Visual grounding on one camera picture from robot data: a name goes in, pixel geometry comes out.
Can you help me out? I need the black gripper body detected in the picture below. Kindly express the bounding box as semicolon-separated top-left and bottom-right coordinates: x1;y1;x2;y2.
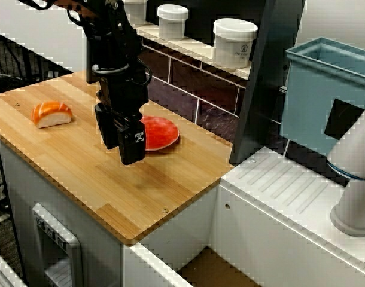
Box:
92;63;153;130

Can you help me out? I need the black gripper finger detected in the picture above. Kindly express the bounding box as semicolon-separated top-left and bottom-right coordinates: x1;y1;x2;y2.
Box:
94;103;121;151
116;120;147;166

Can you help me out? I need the salmon nigiri sushi toy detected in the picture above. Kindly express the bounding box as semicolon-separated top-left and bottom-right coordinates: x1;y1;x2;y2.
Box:
31;100;74;129

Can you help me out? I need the red round plate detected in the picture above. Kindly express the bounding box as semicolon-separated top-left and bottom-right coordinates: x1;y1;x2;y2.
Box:
139;115;180;152

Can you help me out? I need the white lidded jar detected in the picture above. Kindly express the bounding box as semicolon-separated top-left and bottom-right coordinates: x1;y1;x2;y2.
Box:
123;0;149;26
157;4;190;41

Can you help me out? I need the large white jar with print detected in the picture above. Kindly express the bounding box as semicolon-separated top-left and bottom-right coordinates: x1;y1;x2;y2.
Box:
212;17;259;70

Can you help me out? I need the dark grey upright panel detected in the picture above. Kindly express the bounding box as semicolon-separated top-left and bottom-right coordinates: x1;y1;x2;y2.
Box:
231;0;306;164

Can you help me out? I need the white toy kitchen cabinet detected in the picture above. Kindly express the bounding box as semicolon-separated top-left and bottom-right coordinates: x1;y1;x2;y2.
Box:
0;131;365;287

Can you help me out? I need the blue plastic bin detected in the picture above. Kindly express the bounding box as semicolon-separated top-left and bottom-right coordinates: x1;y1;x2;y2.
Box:
279;36;365;164

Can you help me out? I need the grey toy faucet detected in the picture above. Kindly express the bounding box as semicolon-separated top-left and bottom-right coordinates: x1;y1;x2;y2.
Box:
326;94;365;237

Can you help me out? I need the black wire rack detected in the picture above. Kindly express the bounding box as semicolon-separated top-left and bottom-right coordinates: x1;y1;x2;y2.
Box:
0;29;74;96

